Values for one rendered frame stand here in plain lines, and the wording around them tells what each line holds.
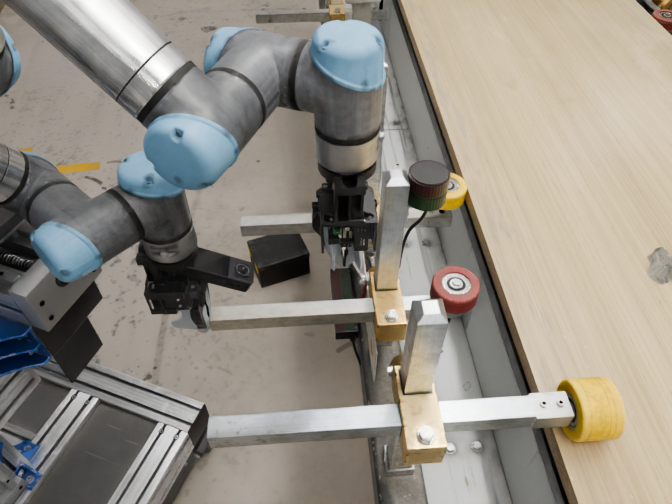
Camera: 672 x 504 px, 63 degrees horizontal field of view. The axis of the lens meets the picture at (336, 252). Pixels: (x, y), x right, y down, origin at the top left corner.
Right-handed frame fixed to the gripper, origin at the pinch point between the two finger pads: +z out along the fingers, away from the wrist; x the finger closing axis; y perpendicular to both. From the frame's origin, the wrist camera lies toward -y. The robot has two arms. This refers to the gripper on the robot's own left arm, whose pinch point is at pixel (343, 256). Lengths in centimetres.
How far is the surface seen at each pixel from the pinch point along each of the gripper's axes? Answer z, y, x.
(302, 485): 101, -3, -11
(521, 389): 19.4, 13.4, 27.9
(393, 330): 15.3, 3.4, 8.2
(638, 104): 10, -53, 73
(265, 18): 20, -125, -16
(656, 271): 10, -2, 53
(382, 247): 2.6, -3.8, 6.5
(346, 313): 14.6, -0.1, 0.6
